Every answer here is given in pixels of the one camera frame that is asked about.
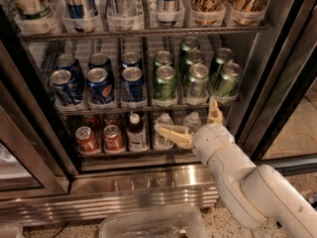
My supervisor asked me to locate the green soda can middle row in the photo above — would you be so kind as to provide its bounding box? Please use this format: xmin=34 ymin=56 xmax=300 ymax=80
xmin=182 ymin=50 xmax=204 ymax=72

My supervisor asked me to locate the blue pepsi can front middle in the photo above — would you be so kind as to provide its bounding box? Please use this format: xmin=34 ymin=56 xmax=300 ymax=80
xmin=87 ymin=67 xmax=115 ymax=104

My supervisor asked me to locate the clear water bottle left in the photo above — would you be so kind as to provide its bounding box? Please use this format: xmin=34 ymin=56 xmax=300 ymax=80
xmin=154 ymin=113 xmax=173 ymax=150

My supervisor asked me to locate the gold tall can right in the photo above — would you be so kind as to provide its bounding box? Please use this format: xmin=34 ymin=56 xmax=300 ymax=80
xmin=224 ymin=0 xmax=267 ymax=27

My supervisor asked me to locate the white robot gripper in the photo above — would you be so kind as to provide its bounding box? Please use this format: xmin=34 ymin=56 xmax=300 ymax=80
xmin=155 ymin=96 xmax=235 ymax=165

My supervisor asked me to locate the blue pepsi can front left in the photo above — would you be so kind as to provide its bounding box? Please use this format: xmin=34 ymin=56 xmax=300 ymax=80
xmin=50 ymin=69 xmax=82 ymax=106

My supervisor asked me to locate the red soda can front right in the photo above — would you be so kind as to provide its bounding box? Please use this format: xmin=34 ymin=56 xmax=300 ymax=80
xmin=103 ymin=125 xmax=124 ymax=153

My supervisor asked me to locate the blue pepsi can front right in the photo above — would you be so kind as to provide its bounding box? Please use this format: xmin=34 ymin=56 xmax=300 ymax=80
xmin=121 ymin=66 xmax=146 ymax=102

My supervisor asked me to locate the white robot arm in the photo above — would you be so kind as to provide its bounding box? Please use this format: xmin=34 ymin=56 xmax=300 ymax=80
xmin=155 ymin=98 xmax=317 ymax=238

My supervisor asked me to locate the small clear container corner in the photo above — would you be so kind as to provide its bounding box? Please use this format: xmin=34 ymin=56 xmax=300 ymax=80
xmin=0 ymin=224 xmax=25 ymax=238

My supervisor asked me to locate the red soda can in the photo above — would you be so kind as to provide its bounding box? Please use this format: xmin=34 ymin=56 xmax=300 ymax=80
xmin=75 ymin=126 xmax=99 ymax=154
xmin=81 ymin=114 xmax=100 ymax=131
xmin=103 ymin=125 xmax=124 ymax=153
xmin=104 ymin=113 xmax=121 ymax=127

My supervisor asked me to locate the clear water bottle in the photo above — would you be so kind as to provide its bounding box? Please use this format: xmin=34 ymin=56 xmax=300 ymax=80
xmin=154 ymin=113 xmax=173 ymax=150
xmin=183 ymin=111 xmax=201 ymax=133

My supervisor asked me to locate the stainless steel fridge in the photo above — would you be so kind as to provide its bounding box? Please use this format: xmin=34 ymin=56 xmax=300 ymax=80
xmin=0 ymin=0 xmax=313 ymax=228

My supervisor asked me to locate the blue pepsi can rear left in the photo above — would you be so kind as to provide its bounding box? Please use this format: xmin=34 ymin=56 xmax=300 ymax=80
xmin=55 ymin=54 xmax=84 ymax=84

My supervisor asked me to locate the red soda can front left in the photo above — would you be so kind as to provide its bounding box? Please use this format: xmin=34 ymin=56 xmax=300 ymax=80
xmin=75 ymin=126 xmax=99 ymax=154

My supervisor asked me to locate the blue pepsi can rear right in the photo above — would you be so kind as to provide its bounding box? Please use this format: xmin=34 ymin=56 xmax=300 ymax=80
xmin=121 ymin=52 xmax=143 ymax=70

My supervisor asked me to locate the blue red bull can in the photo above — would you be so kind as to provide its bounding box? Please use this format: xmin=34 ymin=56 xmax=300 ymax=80
xmin=157 ymin=0 xmax=180 ymax=27

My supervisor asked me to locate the blue pepsi can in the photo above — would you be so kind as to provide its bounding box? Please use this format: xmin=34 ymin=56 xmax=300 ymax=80
xmin=87 ymin=67 xmax=115 ymax=104
xmin=55 ymin=54 xmax=84 ymax=84
xmin=88 ymin=53 xmax=112 ymax=74
xmin=50 ymin=69 xmax=82 ymax=106
xmin=121 ymin=52 xmax=143 ymax=70
xmin=121 ymin=66 xmax=146 ymax=102

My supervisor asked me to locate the red soda can rear right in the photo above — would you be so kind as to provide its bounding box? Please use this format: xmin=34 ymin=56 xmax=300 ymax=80
xmin=104 ymin=113 xmax=121 ymax=127

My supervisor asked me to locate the gold tall can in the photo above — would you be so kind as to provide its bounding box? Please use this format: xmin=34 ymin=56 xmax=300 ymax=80
xmin=224 ymin=0 xmax=267 ymax=27
xmin=188 ymin=0 xmax=222 ymax=26

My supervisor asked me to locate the brown drink bottle white label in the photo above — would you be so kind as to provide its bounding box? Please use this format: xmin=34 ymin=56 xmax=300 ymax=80
xmin=127 ymin=113 xmax=148 ymax=152

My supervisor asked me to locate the clear plastic bin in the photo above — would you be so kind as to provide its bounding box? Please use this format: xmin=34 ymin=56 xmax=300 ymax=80
xmin=99 ymin=205 xmax=207 ymax=238

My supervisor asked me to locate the red soda can rear left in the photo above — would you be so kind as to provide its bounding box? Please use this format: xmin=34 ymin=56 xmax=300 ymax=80
xmin=81 ymin=114 xmax=100 ymax=131

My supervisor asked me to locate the clear water bottle middle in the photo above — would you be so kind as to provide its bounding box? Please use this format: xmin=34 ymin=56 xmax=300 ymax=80
xmin=183 ymin=111 xmax=201 ymax=133

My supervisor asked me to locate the glass fridge door right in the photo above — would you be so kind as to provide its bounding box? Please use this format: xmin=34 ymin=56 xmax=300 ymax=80
xmin=227 ymin=0 xmax=317 ymax=176

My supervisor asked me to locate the gold tall can left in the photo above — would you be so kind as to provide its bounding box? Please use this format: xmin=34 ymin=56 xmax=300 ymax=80
xmin=188 ymin=0 xmax=222 ymax=26

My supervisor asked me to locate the blue pepsi can rear middle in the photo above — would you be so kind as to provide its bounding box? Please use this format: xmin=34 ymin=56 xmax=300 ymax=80
xmin=88 ymin=53 xmax=112 ymax=74

